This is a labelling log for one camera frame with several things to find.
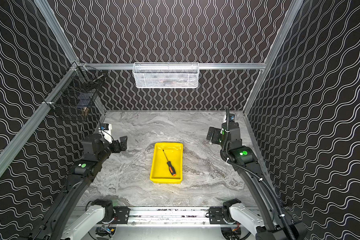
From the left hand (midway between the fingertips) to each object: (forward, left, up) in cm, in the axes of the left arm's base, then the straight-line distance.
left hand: (121, 136), depth 76 cm
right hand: (+4, -49, +2) cm, 50 cm away
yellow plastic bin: (-7, -17, -25) cm, 31 cm away
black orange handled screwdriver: (-6, -24, -22) cm, 34 cm away
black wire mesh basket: (+29, +37, +5) cm, 47 cm away
